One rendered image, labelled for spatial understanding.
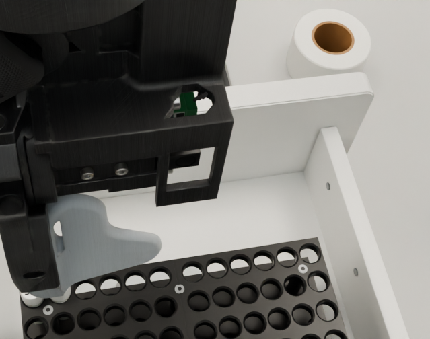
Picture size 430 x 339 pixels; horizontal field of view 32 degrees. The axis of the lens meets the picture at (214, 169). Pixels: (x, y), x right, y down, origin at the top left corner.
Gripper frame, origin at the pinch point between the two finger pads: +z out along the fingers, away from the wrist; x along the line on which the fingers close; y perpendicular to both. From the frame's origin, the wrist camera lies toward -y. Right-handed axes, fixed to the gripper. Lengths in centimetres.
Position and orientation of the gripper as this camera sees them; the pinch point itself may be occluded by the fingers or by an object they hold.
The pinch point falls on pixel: (34, 239)
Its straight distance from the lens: 36.8
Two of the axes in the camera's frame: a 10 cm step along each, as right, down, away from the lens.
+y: 9.7, -1.3, 1.9
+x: -2.1, -8.6, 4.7
